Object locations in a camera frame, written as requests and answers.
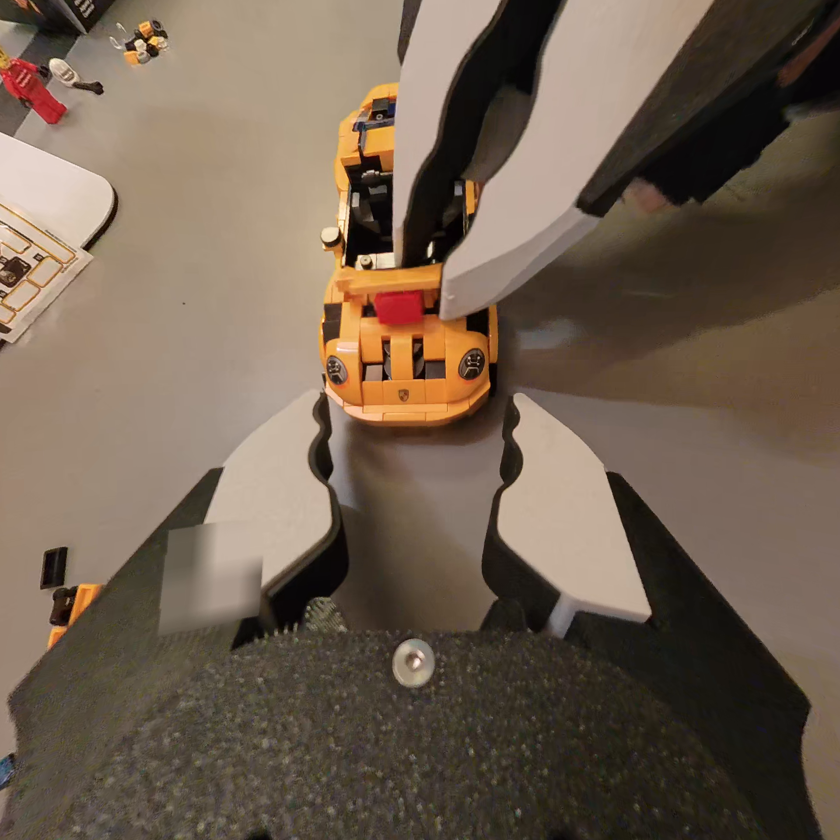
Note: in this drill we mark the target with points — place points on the black lego wrench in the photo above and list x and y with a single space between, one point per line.
88 85

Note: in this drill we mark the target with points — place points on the white lego helmet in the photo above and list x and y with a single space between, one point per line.
64 71

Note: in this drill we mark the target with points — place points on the gold-lined sticker sheet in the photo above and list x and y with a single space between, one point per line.
33 269

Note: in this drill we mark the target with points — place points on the orange plate with red brick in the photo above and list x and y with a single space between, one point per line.
397 289

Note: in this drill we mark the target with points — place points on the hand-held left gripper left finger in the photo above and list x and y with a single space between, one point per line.
275 499

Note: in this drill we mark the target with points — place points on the white rounded board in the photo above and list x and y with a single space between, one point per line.
52 190

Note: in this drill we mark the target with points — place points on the person's right hand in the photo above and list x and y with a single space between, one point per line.
646 193

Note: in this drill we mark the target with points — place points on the clear bag of lego pieces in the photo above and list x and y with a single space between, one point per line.
144 43

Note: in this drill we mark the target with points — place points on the black cardboard box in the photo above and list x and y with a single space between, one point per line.
65 13

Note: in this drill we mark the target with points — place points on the lego minifigure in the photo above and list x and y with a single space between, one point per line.
33 88

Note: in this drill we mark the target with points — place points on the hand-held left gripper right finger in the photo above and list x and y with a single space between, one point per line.
564 538

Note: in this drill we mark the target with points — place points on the scattered small lego pieces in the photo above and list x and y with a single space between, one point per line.
54 568

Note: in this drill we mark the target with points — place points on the yellow lego car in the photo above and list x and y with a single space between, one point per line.
407 341

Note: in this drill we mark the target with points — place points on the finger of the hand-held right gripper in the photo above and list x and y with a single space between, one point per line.
564 164
426 98

